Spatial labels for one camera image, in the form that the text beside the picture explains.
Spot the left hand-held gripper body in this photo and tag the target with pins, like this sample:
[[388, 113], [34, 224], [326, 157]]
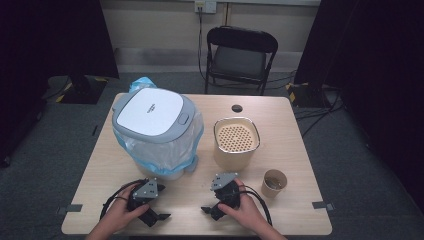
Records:
[[146, 190]]

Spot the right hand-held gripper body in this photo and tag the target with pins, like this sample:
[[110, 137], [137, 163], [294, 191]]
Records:
[[224, 180]]

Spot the brown paper cup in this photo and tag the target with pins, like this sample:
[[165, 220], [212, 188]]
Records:
[[268, 190]]

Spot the person's right hand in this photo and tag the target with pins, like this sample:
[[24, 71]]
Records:
[[248, 211]]

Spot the person's left hand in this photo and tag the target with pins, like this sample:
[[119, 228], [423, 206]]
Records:
[[116, 215]]

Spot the beige container with strainer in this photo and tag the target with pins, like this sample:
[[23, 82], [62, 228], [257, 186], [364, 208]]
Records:
[[230, 160]]

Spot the trash bin with plastic liner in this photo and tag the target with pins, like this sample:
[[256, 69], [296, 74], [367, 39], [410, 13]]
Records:
[[160, 154]]

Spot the grey tape strip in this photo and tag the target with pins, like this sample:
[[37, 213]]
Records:
[[70, 209], [322, 205]]

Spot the small black floor strip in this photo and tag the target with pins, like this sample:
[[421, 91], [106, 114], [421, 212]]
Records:
[[95, 130]]

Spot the black stand base yellow tape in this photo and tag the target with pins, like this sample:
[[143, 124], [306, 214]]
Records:
[[80, 92], [306, 97]]

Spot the black folding chair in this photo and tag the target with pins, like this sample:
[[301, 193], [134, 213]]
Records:
[[238, 61]]

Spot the black curtain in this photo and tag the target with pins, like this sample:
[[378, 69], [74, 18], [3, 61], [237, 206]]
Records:
[[373, 66], [50, 40]]

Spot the white wall socket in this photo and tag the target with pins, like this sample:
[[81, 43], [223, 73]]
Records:
[[205, 6]]

